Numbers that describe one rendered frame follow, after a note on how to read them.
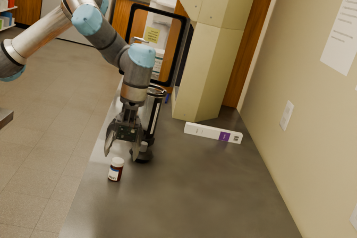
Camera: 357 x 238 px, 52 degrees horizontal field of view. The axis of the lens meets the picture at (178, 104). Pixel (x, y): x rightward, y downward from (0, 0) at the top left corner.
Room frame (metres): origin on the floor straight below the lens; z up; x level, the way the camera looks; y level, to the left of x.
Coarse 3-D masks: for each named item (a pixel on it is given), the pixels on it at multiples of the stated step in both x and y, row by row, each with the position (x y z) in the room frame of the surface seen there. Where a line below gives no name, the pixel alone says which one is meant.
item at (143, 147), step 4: (144, 144) 1.17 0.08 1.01; (140, 148) 1.17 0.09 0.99; (144, 148) 1.17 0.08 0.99; (148, 148) 1.20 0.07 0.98; (132, 152) 1.15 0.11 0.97; (140, 152) 1.16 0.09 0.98; (144, 152) 1.16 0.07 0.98; (148, 152) 1.17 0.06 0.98; (152, 152) 1.19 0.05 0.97; (140, 156) 1.14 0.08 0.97; (144, 156) 1.14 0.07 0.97; (148, 156) 1.15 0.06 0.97; (152, 156) 1.17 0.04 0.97; (136, 160) 1.15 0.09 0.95; (140, 160) 1.14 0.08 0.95; (144, 160) 1.15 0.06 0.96; (148, 160) 1.16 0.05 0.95
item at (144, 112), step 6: (150, 84) 1.36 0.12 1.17; (150, 90) 1.36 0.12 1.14; (156, 90) 1.36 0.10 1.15; (162, 90) 1.34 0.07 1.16; (150, 96) 1.28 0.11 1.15; (144, 102) 1.28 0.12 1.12; (150, 102) 1.28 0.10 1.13; (162, 102) 1.32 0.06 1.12; (138, 108) 1.29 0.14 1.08; (144, 108) 1.28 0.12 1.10; (150, 108) 1.28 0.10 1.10; (138, 114) 1.29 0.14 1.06; (144, 114) 1.28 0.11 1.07; (150, 114) 1.28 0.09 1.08; (144, 120) 1.28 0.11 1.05; (144, 126) 1.28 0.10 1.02; (156, 126) 1.32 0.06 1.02; (144, 132) 1.28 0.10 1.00; (144, 138) 1.28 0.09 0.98
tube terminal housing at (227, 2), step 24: (216, 0) 1.66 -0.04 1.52; (240, 0) 1.73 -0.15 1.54; (192, 24) 1.80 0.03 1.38; (216, 24) 1.66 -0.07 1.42; (240, 24) 1.78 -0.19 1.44; (192, 48) 1.65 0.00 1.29; (216, 48) 1.67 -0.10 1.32; (192, 72) 1.65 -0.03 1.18; (216, 72) 1.71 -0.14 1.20; (192, 96) 1.66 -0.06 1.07; (216, 96) 1.76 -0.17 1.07; (192, 120) 1.66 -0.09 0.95
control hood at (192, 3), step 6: (180, 0) 1.64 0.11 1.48; (186, 0) 1.64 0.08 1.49; (192, 0) 1.64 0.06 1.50; (198, 0) 1.65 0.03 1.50; (186, 6) 1.64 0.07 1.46; (192, 6) 1.64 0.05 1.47; (198, 6) 1.65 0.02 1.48; (186, 12) 1.64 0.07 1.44; (192, 12) 1.64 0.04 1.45; (198, 12) 1.65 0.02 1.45; (192, 18) 1.65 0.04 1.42
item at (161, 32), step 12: (144, 12) 1.96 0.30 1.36; (132, 24) 1.96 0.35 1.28; (144, 24) 1.96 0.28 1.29; (156, 24) 1.96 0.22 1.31; (168, 24) 1.96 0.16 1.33; (180, 24) 1.95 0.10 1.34; (132, 36) 1.96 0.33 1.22; (144, 36) 1.96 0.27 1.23; (156, 36) 1.96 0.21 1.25; (168, 36) 1.96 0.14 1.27; (156, 48) 1.96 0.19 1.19; (168, 48) 1.96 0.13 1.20; (156, 60) 1.96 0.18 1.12; (168, 60) 1.95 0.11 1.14; (156, 72) 1.96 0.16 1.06; (168, 72) 1.95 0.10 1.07
